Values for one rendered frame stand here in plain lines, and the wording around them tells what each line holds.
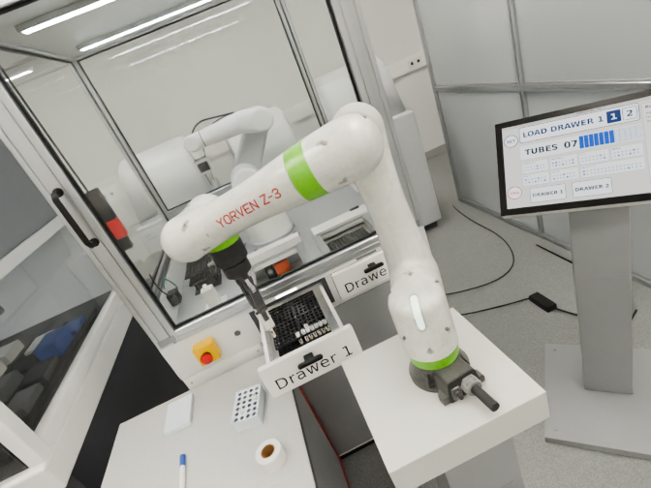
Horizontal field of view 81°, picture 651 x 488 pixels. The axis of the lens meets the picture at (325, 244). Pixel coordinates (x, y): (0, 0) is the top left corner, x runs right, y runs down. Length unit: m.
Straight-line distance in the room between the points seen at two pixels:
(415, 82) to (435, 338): 4.19
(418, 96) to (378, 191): 4.04
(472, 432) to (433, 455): 0.09
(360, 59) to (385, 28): 3.51
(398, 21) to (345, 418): 4.06
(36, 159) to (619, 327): 1.93
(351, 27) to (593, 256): 1.07
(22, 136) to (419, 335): 1.11
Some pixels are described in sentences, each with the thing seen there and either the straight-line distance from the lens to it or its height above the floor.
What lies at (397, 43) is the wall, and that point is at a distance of 4.81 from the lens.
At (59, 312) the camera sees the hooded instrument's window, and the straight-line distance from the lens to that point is 1.81.
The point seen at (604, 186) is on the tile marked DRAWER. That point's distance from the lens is 1.35.
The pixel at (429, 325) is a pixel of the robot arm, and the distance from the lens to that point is 0.87.
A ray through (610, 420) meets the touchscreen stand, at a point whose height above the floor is 0.04.
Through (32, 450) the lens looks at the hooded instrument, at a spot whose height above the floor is 0.96.
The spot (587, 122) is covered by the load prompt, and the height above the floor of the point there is 1.15.
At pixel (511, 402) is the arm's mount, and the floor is 0.84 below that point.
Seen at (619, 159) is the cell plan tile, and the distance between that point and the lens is 1.37.
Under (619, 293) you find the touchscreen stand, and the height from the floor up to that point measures 0.55.
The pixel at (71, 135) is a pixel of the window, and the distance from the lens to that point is 1.27.
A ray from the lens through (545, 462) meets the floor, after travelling 1.87.
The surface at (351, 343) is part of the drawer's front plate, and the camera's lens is 1.14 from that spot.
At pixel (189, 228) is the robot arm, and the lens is 0.86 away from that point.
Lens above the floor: 1.60
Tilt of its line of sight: 25 degrees down
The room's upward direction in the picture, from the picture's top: 23 degrees counter-clockwise
